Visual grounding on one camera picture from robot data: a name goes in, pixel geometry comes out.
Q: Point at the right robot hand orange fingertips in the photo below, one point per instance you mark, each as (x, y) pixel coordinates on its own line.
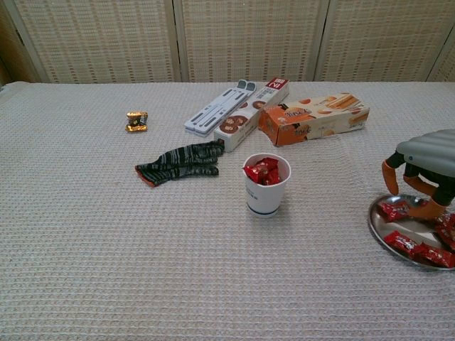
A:
(430, 149)

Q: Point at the metal bowl of red candies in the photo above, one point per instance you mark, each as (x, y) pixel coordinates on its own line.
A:
(377, 227)

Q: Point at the white paper cup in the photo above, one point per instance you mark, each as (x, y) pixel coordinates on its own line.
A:
(264, 199)

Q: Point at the bamboo folding screen panel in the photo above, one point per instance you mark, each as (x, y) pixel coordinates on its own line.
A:
(446, 64)
(249, 39)
(384, 39)
(99, 39)

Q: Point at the orange wafer roll box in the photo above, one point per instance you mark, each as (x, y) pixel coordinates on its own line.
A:
(313, 120)

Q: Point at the long white cookie box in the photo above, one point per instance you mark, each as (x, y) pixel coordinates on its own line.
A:
(232, 131)

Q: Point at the white grey folding stand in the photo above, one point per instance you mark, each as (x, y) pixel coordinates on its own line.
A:
(217, 110)

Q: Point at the black grey knit glove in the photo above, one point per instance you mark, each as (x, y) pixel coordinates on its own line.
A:
(177, 163)

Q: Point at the brown gold snack packet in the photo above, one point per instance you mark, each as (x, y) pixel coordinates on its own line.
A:
(136, 121)

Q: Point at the beige woven tablecloth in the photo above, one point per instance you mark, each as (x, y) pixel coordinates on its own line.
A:
(106, 248)

